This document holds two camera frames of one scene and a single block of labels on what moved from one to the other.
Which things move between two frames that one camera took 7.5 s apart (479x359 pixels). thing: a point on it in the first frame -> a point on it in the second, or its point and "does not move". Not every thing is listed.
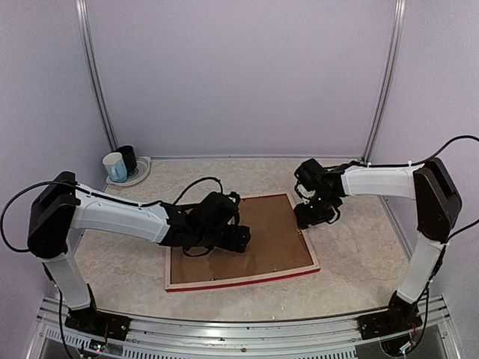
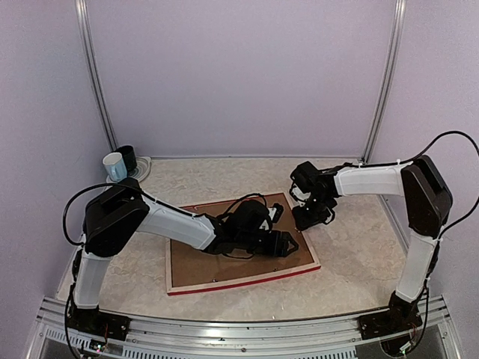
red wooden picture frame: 197,285 does not move
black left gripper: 240,236 -> 286,238
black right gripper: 304,218 does not move
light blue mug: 116,167 does not move
